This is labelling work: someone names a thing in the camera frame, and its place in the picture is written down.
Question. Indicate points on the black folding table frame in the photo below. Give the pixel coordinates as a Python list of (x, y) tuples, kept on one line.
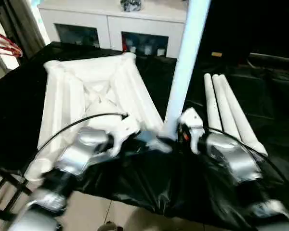
[(2, 192)]

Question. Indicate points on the small white jar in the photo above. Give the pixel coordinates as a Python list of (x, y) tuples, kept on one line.
[(147, 48), (160, 51)]

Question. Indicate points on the white plastic table top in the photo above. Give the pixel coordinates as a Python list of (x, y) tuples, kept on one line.
[(86, 91)]

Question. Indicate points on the black low shelf board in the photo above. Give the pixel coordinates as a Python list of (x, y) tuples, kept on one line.
[(274, 58)]

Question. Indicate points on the white sideboard cabinet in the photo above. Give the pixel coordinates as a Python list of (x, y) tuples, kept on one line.
[(144, 19)]

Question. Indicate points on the white plastic table leg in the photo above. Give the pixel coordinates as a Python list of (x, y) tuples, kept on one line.
[(212, 103), (241, 115), (226, 108), (188, 62)]

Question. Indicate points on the black plastic mat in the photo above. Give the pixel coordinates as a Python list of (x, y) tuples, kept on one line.
[(149, 187)]

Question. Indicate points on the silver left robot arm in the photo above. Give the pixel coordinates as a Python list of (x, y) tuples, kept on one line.
[(62, 168)]

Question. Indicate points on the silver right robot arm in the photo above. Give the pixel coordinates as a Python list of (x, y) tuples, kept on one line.
[(241, 163)]

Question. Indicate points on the red bottle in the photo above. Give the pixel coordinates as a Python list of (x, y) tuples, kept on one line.
[(126, 47)]

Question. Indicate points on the small yellow label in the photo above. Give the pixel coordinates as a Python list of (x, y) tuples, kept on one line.
[(216, 54)]

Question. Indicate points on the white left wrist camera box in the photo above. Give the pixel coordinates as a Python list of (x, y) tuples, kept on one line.
[(123, 132)]

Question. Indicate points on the grey crumpled object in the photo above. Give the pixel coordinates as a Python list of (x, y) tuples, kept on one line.
[(130, 5)]

